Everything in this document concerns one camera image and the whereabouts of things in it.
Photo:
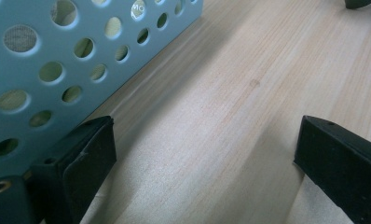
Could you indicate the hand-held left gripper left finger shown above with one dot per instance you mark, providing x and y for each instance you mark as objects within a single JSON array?
[{"x": 81, "y": 165}]

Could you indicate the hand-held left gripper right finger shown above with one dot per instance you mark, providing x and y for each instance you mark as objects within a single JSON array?
[{"x": 342, "y": 161}]

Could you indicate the pale blue perforated basket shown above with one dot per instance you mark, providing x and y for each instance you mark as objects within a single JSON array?
[{"x": 28, "y": 81}]

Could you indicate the dark green round object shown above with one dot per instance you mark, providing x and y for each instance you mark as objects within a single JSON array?
[{"x": 357, "y": 3}]

